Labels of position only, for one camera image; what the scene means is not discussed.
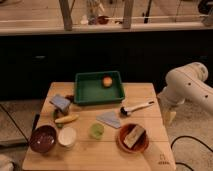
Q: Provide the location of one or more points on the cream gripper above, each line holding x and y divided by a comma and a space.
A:
169, 113

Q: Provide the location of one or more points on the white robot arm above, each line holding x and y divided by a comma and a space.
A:
186, 82

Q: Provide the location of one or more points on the green plastic cup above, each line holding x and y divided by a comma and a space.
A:
96, 131

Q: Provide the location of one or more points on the blue triangular cloth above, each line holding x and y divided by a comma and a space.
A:
109, 118

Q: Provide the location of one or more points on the orange round fruit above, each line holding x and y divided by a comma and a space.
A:
107, 81

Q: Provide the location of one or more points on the green plastic tray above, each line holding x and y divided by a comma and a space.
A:
89, 88

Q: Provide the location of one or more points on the white small bowl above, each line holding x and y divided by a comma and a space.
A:
67, 137

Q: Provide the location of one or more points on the blue box object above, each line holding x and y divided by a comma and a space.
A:
61, 103

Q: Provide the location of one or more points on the small green vegetable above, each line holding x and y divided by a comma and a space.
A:
59, 125

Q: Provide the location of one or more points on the dark red bowl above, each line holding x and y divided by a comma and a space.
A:
43, 139

